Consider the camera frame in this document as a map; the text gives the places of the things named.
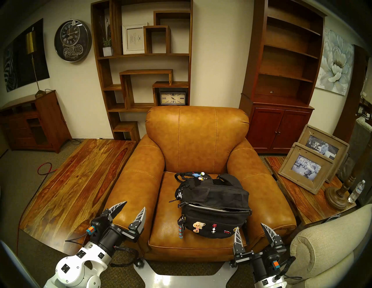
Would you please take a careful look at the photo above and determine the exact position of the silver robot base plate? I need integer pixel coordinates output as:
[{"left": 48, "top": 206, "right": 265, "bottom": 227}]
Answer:
[{"left": 134, "top": 260, "right": 237, "bottom": 288}]

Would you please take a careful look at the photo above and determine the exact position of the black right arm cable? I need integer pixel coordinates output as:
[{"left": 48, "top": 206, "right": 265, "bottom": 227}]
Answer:
[{"left": 273, "top": 255, "right": 303, "bottom": 280}]

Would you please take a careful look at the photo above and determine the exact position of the tan leather armchair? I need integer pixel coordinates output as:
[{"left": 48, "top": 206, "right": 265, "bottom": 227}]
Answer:
[{"left": 100, "top": 105, "right": 297, "bottom": 262}]

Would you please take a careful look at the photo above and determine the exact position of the dark wood media cabinet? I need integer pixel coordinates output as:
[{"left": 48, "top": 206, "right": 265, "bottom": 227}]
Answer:
[{"left": 0, "top": 90, "right": 72, "bottom": 154}]

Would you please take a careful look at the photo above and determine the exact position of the rectangular mantel clock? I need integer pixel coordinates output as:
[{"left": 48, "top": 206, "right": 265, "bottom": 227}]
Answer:
[{"left": 159, "top": 92, "right": 187, "bottom": 105}]

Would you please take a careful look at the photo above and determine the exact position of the striped lanyard with carabiner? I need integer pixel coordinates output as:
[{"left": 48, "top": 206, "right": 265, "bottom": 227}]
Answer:
[{"left": 177, "top": 215, "right": 186, "bottom": 239}]

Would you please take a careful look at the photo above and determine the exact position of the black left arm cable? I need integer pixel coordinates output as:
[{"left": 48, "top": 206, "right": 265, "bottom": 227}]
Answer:
[{"left": 65, "top": 232, "right": 137, "bottom": 267}]

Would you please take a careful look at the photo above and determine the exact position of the striped wood side table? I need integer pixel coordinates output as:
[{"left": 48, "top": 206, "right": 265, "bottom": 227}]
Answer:
[{"left": 264, "top": 155, "right": 357, "bottom": 230}]

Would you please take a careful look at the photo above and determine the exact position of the dark bookcase with small frames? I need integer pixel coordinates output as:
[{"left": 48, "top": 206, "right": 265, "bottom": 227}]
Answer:
[{"left": 359, "top": 97, "right": 372, "bottom": 121}]

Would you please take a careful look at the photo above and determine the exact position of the cherry wood bookcase hutch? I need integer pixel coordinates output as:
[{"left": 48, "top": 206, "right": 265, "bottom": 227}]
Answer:
[{"left": 239, "top": 0, "right": 327, "bottom": 154}]

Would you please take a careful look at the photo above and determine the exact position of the clear plastic water bottle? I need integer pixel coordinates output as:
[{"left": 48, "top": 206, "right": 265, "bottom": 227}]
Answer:
[{"left": 348, "top": 179, "right": 366, "bottom": 204}]

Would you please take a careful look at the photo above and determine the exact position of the red floor cable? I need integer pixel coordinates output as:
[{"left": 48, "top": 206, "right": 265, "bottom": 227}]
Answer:
[{"left": 16, "top": 162, "right": 54, "bottom": 253}]

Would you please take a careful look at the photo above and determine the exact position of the black zipper backpack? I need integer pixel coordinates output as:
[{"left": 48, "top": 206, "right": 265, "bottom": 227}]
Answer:
[{"left": 169, "top": 172, "right": 252, "bottom": 239}]

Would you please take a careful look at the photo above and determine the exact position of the small rustic photo frame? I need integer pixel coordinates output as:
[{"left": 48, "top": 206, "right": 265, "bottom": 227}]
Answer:
[{"left": 278, "top": 142, "right": 335, "bottom": 194}]

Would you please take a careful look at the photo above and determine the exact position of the large rustic photo frame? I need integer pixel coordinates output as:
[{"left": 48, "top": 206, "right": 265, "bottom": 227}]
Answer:
[{"left": 297, "top": 124, "right": 350, "bottom": 183}]

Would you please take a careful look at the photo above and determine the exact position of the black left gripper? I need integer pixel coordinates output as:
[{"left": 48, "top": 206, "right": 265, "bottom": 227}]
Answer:
[{"left": 86, "top": 201, "right": 146, "bottom": 256}]

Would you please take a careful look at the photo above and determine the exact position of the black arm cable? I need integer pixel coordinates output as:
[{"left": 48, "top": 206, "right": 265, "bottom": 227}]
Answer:
[
  {"left": 273, "top": 255, "right": 303, "bottom": 280},
  {"left": 65, "top": 232, "right": 137, "bottom": 267}
]

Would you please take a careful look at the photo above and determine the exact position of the beige fabric armchair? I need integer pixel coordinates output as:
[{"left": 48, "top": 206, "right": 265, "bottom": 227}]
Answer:
[{"left": 280, "top": 203, "right": 372, "bottom": 288}]

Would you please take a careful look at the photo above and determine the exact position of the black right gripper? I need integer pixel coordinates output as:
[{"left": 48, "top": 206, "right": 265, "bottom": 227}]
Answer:
[{"left": 233, "top": 223, "right": 287, "bottom": 283}]

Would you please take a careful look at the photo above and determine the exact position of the grey upholstered chair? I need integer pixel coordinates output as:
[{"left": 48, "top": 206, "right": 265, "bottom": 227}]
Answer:
[{"left": 339, "top": 116, "right": 372, "bottom": 186}]

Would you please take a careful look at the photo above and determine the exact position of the striped wood coffee table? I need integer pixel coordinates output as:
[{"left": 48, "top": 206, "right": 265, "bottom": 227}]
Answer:
[{"left": 19, "top": 139, "right": 137, "bottom": 256}]

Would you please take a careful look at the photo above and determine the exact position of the small potted plant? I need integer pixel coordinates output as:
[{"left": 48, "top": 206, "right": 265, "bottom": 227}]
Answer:
[{"left": 100, "top": 17, "right": 114, "bottom": 57}]

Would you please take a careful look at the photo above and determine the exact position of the white framed certificate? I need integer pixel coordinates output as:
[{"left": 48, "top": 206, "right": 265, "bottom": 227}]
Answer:
[{"left": 122, "top": 23, "right": 149, "bottom": 55}]

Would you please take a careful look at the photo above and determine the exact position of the open wooden shelf unit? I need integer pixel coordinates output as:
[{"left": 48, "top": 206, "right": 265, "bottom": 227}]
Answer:
[{"left": 91, "top": 0, "right": 194, "bottom": 143}]

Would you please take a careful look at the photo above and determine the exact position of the turned wood table lamp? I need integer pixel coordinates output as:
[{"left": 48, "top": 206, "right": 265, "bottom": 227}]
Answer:
[{"left": 325, "top": 57, "right": 372, "bottom": 211}]

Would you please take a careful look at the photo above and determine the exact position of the dark zebra wall picture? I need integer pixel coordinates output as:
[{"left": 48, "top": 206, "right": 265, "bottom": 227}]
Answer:
[{"left": 3, "top": 18, "right": 50, "bottom": 93}]

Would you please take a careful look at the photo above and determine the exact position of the round black wall clock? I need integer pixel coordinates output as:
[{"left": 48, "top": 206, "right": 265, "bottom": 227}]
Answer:
[{"left": 54, "top": 19, "right": 92, "bottom": 62}]

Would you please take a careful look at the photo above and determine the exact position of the white flower painting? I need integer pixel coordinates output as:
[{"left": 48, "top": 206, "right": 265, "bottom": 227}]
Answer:
[{"left": 315, "top": 28, "right": 355, "bottom": 96}]

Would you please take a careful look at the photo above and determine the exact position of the dark wooden post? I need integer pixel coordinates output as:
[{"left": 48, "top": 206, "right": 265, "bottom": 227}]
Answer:
[{"left": 333, "top": 45, "right": 369, "bottom": 143}]

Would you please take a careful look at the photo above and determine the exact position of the gold shade floor lamp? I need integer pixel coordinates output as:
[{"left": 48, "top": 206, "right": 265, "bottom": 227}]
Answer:
[{"left": 26, "top": 30, "right": 47, "bottom": 98}]

